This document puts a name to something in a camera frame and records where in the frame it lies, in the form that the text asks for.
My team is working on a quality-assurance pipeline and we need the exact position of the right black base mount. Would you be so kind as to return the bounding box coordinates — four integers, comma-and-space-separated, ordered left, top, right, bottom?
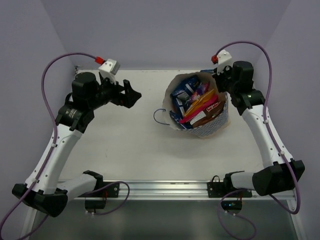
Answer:
207, 175, 243, 214

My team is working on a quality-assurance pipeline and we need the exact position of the brown chocolate snack packet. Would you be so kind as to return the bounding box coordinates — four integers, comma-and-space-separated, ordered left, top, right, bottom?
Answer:
190, 101, 226, 128

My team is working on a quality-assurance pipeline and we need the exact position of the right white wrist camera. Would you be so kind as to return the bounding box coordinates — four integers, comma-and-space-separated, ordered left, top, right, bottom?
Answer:
211, 49, 234, 74

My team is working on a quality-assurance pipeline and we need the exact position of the blue checkered paper bag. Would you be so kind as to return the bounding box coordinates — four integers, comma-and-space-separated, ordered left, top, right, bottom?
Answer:
158, 71, 230, 138

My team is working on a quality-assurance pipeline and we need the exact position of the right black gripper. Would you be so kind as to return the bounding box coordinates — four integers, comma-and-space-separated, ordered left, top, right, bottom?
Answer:
212, 62, 238, 95

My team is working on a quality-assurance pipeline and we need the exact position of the aluminium mounting rail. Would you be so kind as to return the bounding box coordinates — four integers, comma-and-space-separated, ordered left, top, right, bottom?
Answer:
59, 180, 296, 201

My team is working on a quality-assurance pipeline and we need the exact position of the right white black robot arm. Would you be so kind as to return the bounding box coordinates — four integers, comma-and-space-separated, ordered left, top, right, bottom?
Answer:
212, 59, 305, 197

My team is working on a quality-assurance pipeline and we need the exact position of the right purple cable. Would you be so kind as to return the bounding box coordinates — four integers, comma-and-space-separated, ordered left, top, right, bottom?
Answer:
216, 40, 301, 240

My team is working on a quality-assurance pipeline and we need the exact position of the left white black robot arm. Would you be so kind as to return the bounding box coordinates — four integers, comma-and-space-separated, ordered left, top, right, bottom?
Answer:
12, 72, 142, 217

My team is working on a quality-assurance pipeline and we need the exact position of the pink snack packet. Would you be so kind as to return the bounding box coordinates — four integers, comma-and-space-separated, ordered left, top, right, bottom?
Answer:
180, 94, 219, 124

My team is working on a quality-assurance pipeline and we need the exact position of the blue white snack packet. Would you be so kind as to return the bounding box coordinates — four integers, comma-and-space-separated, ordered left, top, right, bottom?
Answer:
169, 97, 189, 129

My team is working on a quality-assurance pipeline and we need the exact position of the orange snack packet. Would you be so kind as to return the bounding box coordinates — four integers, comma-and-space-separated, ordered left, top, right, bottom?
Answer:
184, 89, 216, 117

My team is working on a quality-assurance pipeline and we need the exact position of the purple cable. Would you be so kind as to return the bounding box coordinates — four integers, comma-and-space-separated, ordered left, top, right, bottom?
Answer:
216, 40, 301, 240
0, 52, 105, 240

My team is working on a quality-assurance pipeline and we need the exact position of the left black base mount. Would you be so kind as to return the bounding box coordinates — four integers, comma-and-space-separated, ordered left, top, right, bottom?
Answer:
81, 182, 120, 212

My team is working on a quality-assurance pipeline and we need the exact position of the blue Doritos chip bag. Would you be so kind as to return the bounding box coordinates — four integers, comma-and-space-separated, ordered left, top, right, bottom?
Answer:
170, 75, 201, 101

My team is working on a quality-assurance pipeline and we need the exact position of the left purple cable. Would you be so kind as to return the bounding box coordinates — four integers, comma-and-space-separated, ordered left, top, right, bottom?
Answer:
0, 52, 105, 240

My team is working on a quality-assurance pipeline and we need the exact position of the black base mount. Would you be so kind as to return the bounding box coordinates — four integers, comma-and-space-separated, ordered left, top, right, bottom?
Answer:
207, 175, 243, 214
81, 182, 120, 212

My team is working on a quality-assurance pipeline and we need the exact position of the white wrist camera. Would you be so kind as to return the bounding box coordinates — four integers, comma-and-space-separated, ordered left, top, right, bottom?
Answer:
98, 59, 121, 85
211, 49, 234, 74

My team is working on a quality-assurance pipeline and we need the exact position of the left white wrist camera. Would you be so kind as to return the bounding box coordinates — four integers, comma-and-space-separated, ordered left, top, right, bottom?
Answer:
98, 59, 121, 85

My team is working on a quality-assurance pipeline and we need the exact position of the purple Fox's candy bag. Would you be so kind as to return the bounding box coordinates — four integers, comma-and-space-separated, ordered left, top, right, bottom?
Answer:
190, 83, 210, 102

